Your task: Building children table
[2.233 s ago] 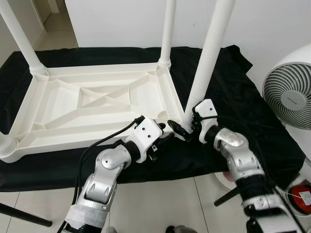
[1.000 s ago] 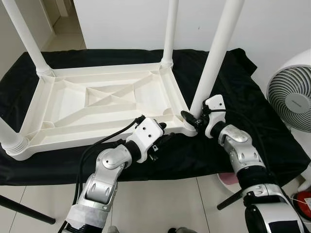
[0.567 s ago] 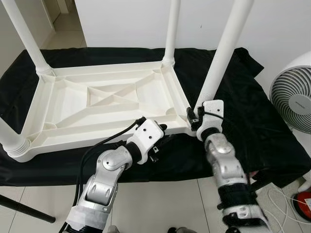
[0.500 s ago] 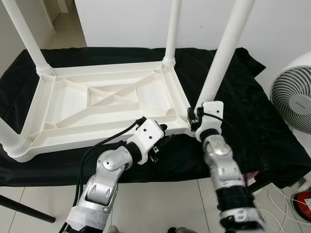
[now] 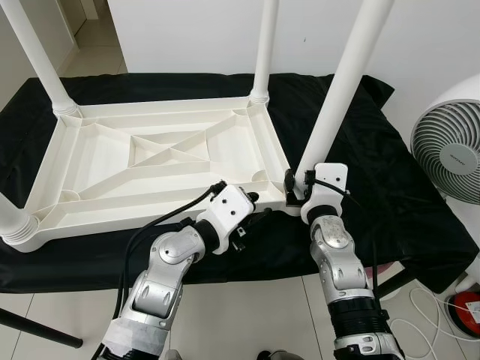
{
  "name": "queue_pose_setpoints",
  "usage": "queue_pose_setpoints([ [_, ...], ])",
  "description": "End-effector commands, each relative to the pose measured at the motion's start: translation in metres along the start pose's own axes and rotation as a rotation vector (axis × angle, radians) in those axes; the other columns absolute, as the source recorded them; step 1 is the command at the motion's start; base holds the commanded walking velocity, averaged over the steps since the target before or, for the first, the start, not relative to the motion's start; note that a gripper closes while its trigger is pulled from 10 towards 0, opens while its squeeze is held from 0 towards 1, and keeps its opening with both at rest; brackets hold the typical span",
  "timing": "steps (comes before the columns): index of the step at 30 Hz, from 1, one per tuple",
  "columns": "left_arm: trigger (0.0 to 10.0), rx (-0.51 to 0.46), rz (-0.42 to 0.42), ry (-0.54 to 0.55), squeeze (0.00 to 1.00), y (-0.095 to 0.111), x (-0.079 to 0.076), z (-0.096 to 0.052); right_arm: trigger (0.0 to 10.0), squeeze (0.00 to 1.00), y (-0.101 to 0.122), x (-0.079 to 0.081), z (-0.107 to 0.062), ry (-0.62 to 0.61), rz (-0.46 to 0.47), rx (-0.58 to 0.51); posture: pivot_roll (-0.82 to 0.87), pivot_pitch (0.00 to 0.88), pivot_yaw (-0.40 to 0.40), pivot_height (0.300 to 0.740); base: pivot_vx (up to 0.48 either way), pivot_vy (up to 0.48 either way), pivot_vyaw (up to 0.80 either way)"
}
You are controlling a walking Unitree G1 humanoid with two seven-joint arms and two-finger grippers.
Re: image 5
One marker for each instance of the white plastic table leg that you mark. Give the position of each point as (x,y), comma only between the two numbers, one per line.
(341,82)
(15,221)
(37,52)
(265,45)

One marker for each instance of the white plastic table top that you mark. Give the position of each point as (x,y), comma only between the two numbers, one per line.
(112,169)

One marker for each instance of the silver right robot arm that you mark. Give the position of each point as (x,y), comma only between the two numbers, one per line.
(337,259)

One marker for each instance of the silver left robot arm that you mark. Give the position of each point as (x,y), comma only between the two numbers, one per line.
(161,285)

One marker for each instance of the black tablecloth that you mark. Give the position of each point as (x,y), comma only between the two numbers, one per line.
(405,202)

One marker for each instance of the pink cloth bundle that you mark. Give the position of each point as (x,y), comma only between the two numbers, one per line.
(381,269)

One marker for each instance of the grey right robot foot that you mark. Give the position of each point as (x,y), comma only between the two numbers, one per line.
(277,356)

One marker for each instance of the grey robot foot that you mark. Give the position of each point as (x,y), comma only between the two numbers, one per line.
(171,356)
(277,356)

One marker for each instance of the black metal table leg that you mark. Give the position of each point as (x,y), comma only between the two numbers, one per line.
(41,328)
(397,283)

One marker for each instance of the grey left robot foot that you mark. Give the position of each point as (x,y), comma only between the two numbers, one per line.
(171,356)

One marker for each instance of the white round fan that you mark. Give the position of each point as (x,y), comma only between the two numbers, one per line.
(450,154)

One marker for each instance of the red object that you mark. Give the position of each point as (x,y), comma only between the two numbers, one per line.
(466,313)

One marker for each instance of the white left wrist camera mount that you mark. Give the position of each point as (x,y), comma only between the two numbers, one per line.
(226,206)

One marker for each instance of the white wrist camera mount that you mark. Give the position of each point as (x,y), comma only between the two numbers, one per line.
(226,206)
(330,176)

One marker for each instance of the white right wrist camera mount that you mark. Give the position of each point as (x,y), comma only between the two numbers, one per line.
(330,176)

